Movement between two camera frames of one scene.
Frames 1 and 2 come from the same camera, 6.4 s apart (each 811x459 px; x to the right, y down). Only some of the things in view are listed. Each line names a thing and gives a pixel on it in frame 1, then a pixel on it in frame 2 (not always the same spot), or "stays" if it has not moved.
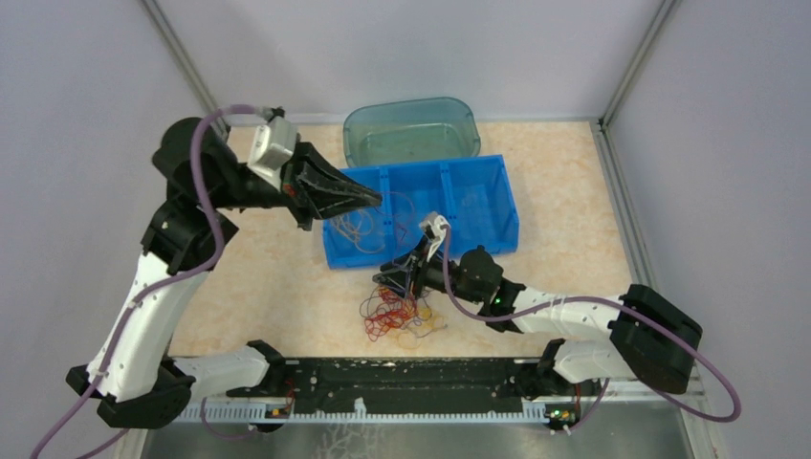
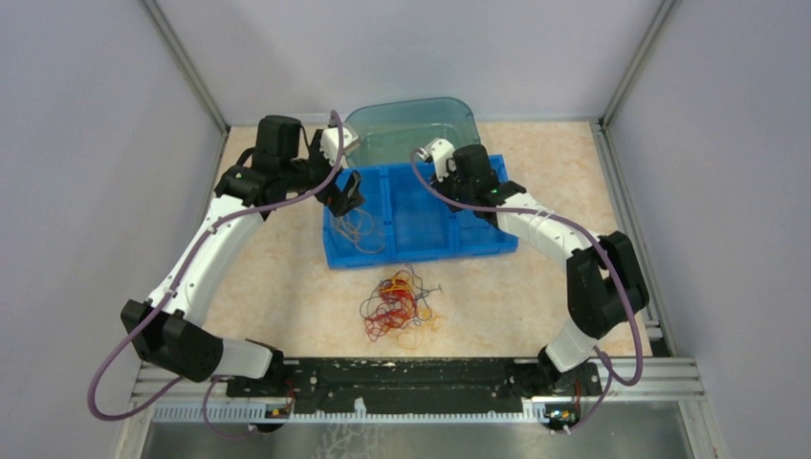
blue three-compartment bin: x=472 y=194 stays
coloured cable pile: x=407 y=317 stays
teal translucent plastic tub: x=410 y=131 stays
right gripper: x=419 y=268 -> x=443 y=186
